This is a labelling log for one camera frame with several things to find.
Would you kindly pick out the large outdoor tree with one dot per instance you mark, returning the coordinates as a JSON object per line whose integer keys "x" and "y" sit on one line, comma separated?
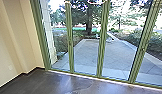
{"x": 88, "y": 16}

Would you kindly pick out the green framed glass wall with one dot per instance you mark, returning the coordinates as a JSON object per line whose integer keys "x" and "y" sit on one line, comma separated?
{"x": 71, "y": 36}

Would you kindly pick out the white outdoor pillar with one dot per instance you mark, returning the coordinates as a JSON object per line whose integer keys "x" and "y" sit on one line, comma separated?
{"x": 48, "y": 30}

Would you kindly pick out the green outdoor hedge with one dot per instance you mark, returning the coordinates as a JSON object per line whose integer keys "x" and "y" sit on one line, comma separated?
{"x": 63, "y": 40}

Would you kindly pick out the white wall outlet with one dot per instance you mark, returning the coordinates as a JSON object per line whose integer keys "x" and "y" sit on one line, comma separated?
{"x": 10, "y": 67}

